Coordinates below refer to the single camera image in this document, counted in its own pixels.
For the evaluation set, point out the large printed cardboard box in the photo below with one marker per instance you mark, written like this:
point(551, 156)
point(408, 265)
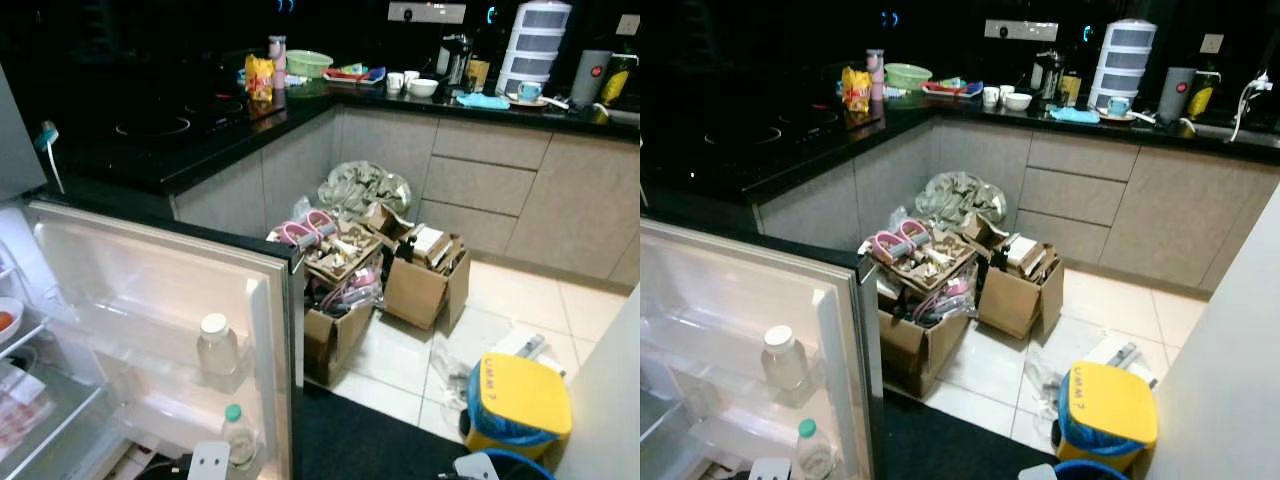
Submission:
point(335, 340)
point(915, 350)

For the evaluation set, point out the silver two-door fridge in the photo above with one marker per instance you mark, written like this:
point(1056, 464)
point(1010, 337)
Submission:
point(730, 300)
point(150, 290)

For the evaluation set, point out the red tray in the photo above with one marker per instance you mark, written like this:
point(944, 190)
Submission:
point(950, 88)
point(352, 75)

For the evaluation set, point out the grey cylindrical appliance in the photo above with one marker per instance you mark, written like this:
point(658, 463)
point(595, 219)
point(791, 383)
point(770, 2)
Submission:
point(1177, 95)
point(590, 80)

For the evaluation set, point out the cardboard tray of clutter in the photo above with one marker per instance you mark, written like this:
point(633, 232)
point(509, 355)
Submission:
point(930, 262)
point(340, 245)

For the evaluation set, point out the small open cardboard box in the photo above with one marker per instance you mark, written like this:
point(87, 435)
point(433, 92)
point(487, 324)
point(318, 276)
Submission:
point(1015, 300)
point(420, 290)

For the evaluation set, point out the white stacked container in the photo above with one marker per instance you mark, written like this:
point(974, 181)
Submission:
point(1122, 65)
point(535, 50)

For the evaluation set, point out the clear bottle with green cap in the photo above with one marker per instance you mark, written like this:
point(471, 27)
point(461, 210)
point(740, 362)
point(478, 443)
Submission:
point(814, 455)
point(240, 440)

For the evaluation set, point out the pink food packets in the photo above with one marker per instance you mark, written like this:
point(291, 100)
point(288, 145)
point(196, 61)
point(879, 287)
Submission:
point(20, 415)

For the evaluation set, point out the steel kettle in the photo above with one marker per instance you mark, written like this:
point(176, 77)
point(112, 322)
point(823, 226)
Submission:
point(1047, 75)
point(454, 60)

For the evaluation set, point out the yellow bottle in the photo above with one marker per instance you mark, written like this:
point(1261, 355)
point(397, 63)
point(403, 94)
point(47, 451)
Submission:
point(617, 85)
point(1203, 98)

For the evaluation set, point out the black induction hob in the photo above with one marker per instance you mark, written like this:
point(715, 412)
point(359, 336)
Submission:
point(770, 130)
point(170, 120)

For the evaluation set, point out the green plastic bowl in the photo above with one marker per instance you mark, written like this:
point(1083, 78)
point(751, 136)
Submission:
point(308, 64)
point(907, 76)

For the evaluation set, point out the grey-green crumpled bag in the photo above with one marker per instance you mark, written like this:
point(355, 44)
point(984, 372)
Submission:
point(365, 188)
point(960, 198)

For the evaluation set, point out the blue mug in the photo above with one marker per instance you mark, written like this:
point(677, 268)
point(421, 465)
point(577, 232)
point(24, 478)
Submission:
point(1119, 105)
point(529, 90)

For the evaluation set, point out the white wall socket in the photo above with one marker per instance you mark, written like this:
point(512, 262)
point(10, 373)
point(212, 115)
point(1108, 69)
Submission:
point(628, 24)
point(1212, 43)

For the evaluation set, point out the white cup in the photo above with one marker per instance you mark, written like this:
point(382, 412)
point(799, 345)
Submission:
point(394, 82)
point(1007, 91)
point(411, 78)
point(991, 96)

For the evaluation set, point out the black floor mat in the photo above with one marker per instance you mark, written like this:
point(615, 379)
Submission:
point(950, 445)
point(360, 440)

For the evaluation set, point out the teal cloth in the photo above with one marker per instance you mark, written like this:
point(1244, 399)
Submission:
point(1075, 114)
point(483, 101)

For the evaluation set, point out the clear plastic bag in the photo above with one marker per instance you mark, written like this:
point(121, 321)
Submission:
point(1043, 378)
point(450, 368)

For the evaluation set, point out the blue plastic bucket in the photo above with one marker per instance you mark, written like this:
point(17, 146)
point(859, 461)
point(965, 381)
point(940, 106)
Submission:
point(520, 465)
point(1090, 470)

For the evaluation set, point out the yellow snack bag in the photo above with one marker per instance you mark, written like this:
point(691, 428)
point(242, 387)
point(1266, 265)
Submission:
point(259, 78)
point(856, 90)

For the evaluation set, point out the black kitchen countertop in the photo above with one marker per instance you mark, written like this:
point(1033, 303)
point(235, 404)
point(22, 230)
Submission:
point(720, 175)
point(130, 160)

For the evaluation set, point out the yellow jar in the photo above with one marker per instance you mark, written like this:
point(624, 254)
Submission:
point(478, 75)
point(1071, 89)

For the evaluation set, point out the pink tumbler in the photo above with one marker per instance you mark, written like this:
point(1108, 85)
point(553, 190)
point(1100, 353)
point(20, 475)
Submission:
point(278, 55)
point(876, 68)

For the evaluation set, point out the white box on floor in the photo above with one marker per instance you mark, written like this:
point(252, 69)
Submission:
point(525, 345)
point(1120, 355)

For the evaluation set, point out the yellow bin with blue liner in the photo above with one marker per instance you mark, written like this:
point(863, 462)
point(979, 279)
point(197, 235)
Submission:
point(1110, 405)
point(525, 395)

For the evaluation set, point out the grey socket strip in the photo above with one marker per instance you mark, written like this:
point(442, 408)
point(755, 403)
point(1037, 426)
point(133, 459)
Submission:
point(1020, 29)
point(427, 13)

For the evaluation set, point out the clear bottle with white cap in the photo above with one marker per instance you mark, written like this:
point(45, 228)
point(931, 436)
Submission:
point(218, 350)
point(785, 362)

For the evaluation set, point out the white bowl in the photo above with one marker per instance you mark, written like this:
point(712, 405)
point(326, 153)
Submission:
point(1019, 101)
point(423, 88)

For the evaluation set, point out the grey kitchen cabinets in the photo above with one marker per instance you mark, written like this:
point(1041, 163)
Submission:
point(1080, 200)
point(480, 190)

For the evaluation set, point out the bowl of orange food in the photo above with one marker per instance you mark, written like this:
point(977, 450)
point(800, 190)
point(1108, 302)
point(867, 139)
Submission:
point(6, 322)

